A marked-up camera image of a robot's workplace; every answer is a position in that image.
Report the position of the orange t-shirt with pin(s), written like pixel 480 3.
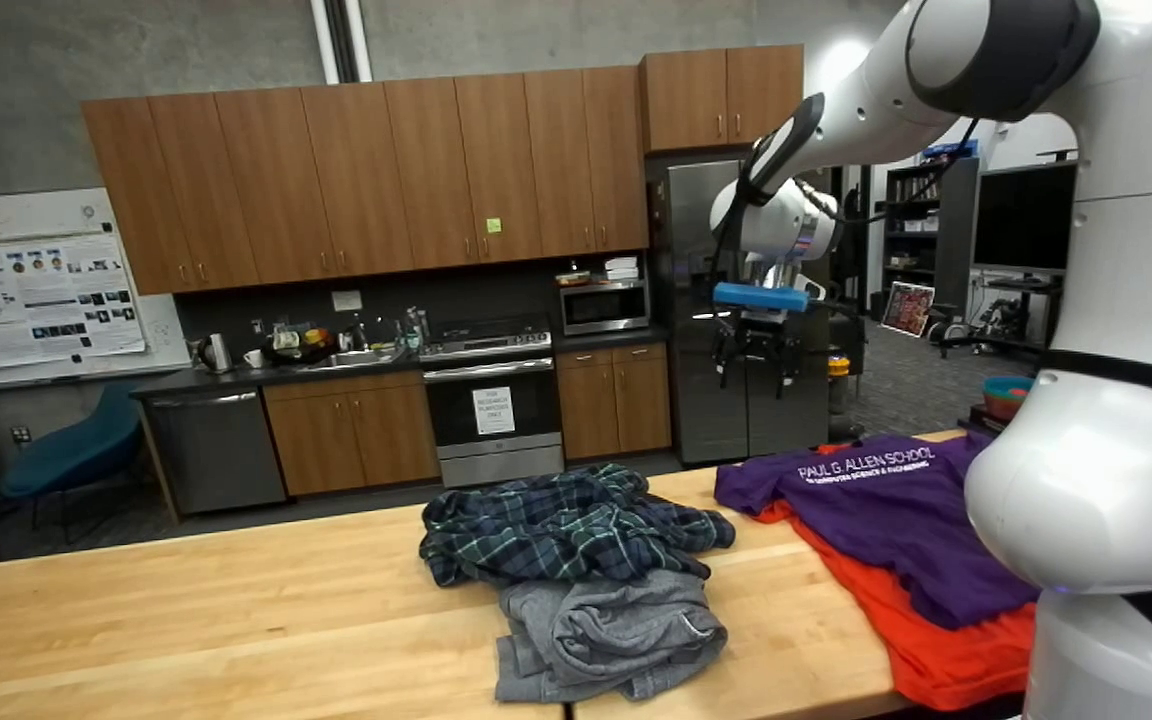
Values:
pixel 951 653

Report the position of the stainless steel microwave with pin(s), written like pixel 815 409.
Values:
pixel 603 306

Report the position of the stainless steel dishwasher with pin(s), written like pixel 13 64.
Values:
pixel 217 452

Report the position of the bowl of fruit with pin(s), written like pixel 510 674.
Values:
pixel 298 340

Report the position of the white poster board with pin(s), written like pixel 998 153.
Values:
pixel 42 287

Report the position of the small wooden wall cabinet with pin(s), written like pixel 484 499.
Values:
pixel 720 99

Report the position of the blue green plaid shirt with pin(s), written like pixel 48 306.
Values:
pixel 560 525

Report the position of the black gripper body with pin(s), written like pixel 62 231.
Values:
pixel 763 347

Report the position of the black monitor screen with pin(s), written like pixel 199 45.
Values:
pixel 1021 214

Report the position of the blue lounge chair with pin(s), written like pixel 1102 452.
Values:
pixel 76 446

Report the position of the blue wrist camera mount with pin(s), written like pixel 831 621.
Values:
pixel 763 299

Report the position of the white kettle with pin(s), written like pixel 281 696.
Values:
pixel 213 352

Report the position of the stainless steel oven range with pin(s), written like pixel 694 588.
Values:
pixel 492 414

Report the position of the purple printed t-shirt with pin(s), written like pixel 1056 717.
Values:
pixel 908 512

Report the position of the stainless steel refrigerator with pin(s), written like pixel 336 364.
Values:
pixel 696 414

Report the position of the grey denim garment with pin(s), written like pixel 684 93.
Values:
pixel 603 635

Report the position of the green sticky note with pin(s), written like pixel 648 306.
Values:
pixel 492 226

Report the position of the long wooden wall cabinets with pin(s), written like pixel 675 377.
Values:
pixel 379 175

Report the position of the white ceiling pipes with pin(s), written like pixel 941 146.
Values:
pixel 340 42

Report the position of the white wall outlet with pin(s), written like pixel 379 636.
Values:
pixel 345 301

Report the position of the white paper sheet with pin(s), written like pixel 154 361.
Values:
pixel 492 409

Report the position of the blue plastic bowl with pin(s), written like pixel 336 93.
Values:
pixel 1008 396

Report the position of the framed picture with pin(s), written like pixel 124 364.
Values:
pixel 908 308

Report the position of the stack of white plates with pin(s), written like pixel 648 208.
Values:
pixel 620 265

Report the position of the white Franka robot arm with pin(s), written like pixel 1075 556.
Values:
pixel 1110 493

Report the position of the small serving bowl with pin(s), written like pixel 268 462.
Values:
pixel 575 277

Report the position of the wooden base cabinet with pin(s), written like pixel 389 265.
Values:
pixel 614 403
pixel 350 433

